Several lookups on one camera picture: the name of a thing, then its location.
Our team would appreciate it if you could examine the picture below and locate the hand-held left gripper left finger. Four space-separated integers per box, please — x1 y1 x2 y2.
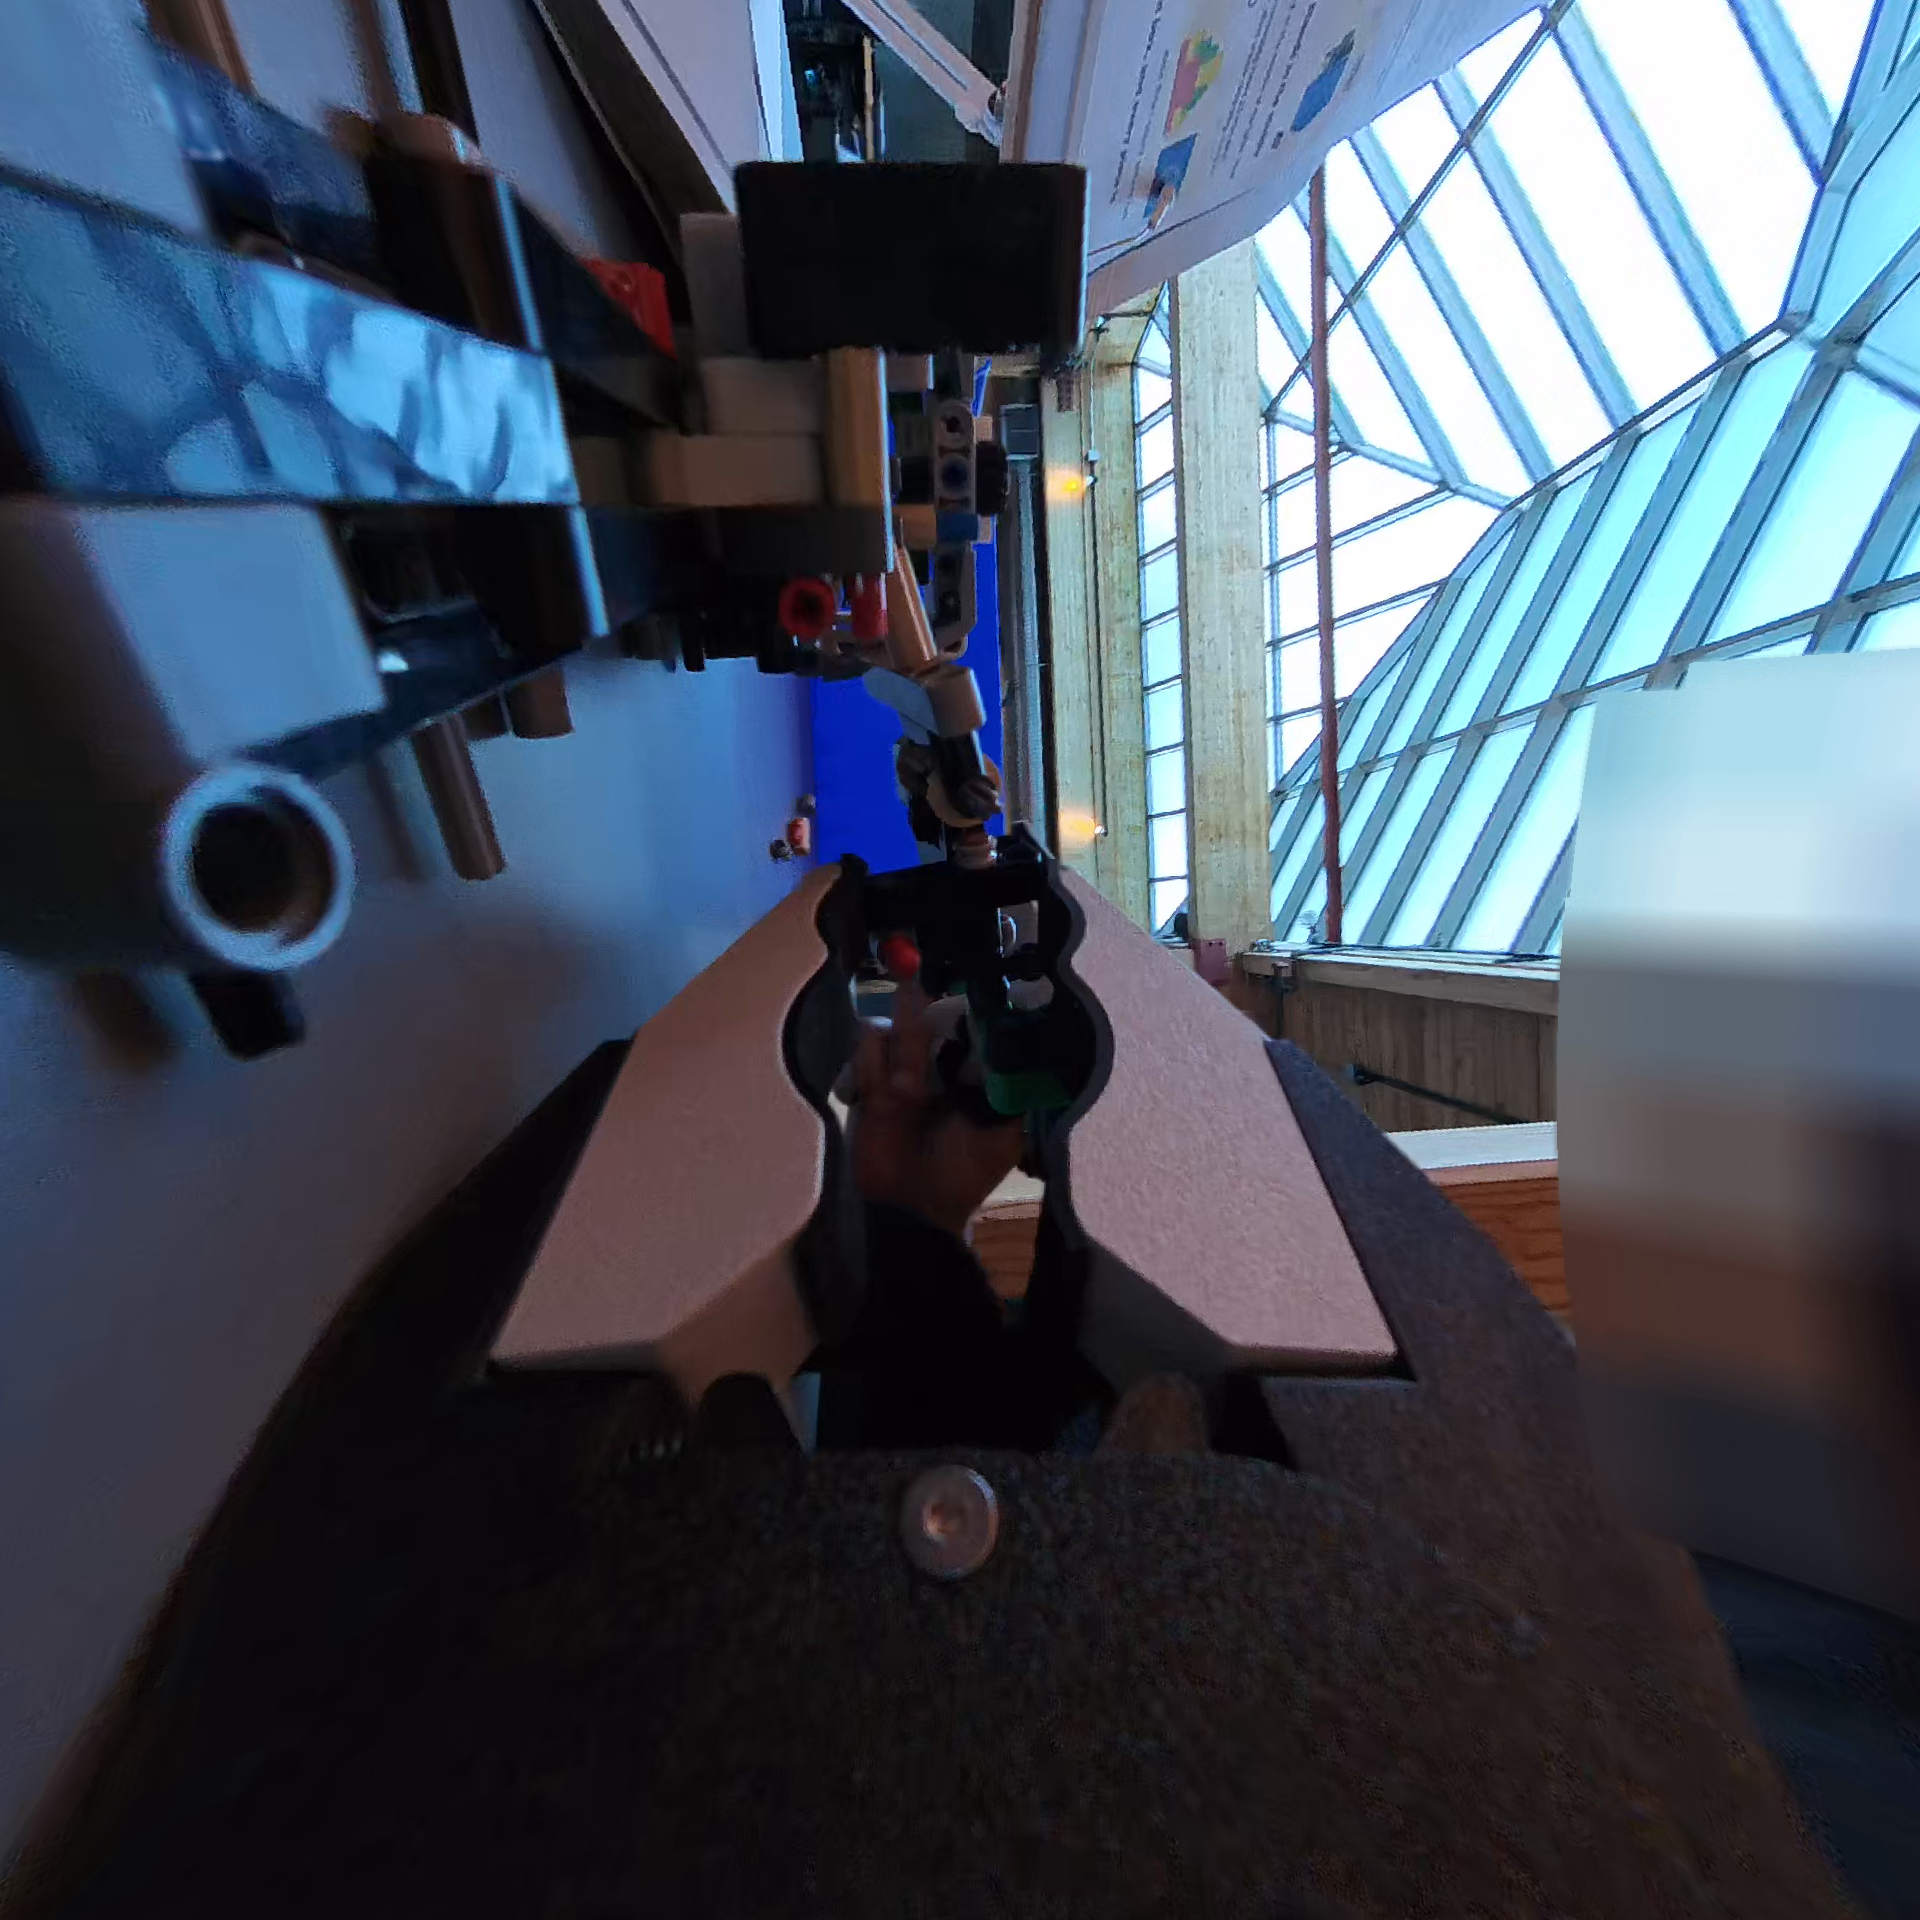
491 866 876 1426

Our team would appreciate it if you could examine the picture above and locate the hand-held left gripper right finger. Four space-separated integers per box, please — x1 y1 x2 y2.
1035 866 1401 1395

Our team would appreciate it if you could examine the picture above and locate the small black green lego subassembly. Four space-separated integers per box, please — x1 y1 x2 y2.
832 661 1088 1126

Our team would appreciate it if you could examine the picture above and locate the white lego car model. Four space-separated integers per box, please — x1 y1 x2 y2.
0 112 1088 1059

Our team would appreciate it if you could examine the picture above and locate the lego instruction booklet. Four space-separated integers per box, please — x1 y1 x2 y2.
1020 0 1548 280

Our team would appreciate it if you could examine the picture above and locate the person's right hand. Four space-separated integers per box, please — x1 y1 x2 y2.
852 1020 1040 1249

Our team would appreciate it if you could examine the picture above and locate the wooden counter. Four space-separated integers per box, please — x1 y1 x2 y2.
1232 941 1567 1321

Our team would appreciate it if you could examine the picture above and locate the blue board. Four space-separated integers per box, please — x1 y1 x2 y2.
809 358 1011 890

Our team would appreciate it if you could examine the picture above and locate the wooden pillar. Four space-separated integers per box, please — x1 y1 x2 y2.
1169 241 1277 947

